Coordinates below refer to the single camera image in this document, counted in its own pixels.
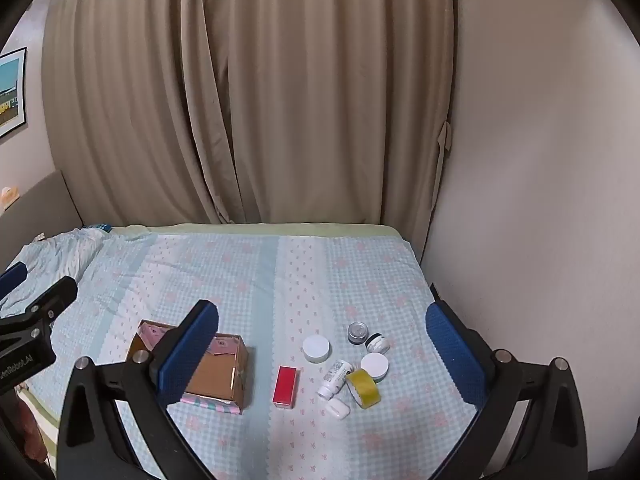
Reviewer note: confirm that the white earbud case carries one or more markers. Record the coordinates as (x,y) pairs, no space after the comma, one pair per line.
(338,406)

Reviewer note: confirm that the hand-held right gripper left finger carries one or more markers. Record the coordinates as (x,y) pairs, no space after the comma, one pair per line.
(192,355)

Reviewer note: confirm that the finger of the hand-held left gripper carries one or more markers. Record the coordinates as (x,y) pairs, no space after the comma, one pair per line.
(50,297)
(12,279)

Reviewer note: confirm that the small white bottle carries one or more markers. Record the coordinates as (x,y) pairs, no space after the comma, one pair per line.
(334,379)

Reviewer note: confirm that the framed wall poster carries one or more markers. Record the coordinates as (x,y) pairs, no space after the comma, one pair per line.
(10,90)

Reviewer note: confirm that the red rectangular box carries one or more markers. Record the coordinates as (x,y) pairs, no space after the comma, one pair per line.
(285,385)

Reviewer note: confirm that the crumpled light blue quilt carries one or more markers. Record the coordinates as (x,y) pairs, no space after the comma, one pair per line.
(55,255)

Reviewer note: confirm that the pale green mattress pad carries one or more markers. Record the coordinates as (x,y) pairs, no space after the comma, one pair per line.
(280,230)

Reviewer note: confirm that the green striped cloth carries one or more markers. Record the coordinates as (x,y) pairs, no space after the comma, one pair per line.
(42,412)

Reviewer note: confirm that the yellow tape roll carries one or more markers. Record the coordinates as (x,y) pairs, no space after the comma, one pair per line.
(363,387)

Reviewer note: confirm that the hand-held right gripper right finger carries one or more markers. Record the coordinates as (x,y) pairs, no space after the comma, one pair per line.
(455,355)

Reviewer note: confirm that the grey headboard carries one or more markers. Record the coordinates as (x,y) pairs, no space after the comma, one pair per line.
(40,210)

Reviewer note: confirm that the brown cardboard box pink print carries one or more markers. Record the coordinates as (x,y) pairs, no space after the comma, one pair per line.
(215,375)

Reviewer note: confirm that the beige curtain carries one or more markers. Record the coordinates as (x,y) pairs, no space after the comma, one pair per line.
(260,90)

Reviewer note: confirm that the white jar black lid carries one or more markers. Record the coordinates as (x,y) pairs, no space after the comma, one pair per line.
(377,343)

